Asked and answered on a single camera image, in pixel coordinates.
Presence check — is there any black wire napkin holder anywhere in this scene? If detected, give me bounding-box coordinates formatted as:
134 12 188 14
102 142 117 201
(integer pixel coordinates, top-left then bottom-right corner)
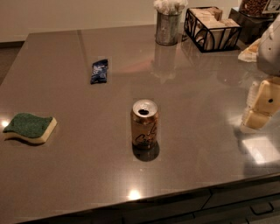
184 7 242 53

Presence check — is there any blue rxbar blueberry wrapper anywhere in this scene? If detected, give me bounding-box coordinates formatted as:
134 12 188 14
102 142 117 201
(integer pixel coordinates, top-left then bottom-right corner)
90 59 109 84

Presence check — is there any white packet on table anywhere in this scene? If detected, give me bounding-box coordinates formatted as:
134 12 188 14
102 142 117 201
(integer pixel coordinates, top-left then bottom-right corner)
238 39 261 62

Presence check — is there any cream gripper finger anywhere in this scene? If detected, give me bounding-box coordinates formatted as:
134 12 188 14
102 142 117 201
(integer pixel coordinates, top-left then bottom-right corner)
247 81 260 108
241 109 270 130

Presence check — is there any metal cup with stirrers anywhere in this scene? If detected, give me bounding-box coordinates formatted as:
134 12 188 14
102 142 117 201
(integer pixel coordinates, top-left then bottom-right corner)
154 0 188 46

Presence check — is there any green and yellow sponge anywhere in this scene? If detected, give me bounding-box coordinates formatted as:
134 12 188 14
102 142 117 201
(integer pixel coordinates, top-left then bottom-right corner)
3 113 57 144

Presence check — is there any dark snack container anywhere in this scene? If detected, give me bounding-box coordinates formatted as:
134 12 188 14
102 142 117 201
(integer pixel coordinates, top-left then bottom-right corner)
229 0 280 44

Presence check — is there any black drawer handle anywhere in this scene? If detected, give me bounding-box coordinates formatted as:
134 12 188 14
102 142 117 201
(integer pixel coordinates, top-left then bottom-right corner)
250 202 275 216

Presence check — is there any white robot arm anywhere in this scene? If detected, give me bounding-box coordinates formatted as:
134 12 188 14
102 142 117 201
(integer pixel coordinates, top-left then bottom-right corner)
240 15 280 133

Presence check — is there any orange soda can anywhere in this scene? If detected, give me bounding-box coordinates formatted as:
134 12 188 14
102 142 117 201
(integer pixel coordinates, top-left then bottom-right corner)
130 99 159 150

